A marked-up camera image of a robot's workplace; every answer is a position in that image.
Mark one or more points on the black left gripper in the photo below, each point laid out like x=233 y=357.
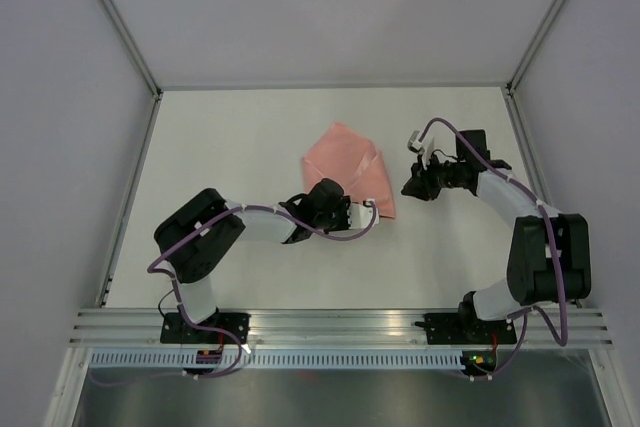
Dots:
x=344 y=205

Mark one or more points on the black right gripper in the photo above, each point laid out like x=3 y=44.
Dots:
x=420 y=184

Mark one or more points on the pink satin napkin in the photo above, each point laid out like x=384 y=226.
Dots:
x=355 y=163

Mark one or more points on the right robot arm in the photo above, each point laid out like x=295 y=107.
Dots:
x=548 y=263

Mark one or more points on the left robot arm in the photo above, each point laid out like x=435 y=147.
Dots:
x=198 y=236

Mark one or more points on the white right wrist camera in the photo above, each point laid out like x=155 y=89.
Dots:
x=421 y=145

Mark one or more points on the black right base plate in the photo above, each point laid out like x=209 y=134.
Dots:
x=443 y=328

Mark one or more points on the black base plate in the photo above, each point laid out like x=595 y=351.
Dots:
x=221 y=327
x=443 y=328

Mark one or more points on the white slotted cable duct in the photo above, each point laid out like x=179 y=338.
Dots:
x=281 y=359

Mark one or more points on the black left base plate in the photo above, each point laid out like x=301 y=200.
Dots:
x=221 y=327

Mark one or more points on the aluminium front rail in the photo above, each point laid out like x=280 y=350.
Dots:
x=404 y=329

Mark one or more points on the right aluminium frame post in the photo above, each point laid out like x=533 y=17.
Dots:
x=534 y=46

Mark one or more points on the aluminium frame post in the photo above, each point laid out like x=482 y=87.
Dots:
x=534 y=46
x=132 y=50

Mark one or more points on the left aluminium frame post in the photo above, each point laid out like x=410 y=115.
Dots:
x=132 y=50

